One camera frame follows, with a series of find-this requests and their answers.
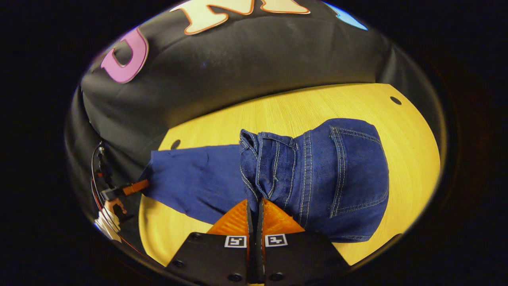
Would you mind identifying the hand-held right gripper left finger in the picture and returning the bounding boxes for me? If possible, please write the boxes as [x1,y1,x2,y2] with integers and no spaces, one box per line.
[165,199,255,284]

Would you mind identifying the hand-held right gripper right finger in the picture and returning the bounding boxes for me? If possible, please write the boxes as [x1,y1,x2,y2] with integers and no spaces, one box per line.
[256,198,350,284]

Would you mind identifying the blue denim jeans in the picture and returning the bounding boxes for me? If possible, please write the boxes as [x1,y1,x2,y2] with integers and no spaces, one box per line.
[139,118,390,243]

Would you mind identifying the black backdrop cloth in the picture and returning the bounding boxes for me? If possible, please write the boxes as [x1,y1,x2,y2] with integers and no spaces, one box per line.
[65,0,445,223]

